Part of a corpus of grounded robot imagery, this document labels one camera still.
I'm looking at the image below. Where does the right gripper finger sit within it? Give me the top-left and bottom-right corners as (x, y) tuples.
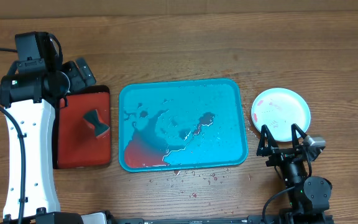
(291, 123), (308, 149)
(257, 124), (278, 152)

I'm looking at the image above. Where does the light blue plate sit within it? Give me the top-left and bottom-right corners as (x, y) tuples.
(250, 88), (311, 142)

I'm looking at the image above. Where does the green and pink sponge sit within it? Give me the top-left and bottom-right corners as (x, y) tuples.
(83, 110), (110, 138)

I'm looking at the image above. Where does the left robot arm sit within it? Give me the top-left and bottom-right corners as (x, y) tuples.
(0, 57), (109, 223)

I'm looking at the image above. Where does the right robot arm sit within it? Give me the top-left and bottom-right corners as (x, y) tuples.
(255, 124), (334, 224)

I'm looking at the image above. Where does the dark red water tray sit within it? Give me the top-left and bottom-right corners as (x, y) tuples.
(52, 85), (111, 169)

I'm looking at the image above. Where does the teal plastic tray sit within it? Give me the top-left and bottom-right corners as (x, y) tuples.
(118, 78), (249, 172)

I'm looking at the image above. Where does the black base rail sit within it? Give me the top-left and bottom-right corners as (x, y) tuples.
(81, 211), (334, 224)

